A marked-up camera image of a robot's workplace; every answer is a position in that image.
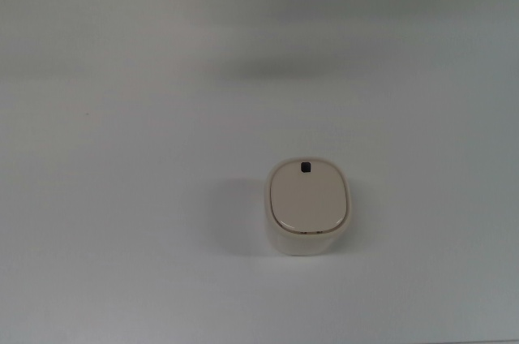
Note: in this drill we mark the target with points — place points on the small white lidded trash can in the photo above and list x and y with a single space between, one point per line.
306 206

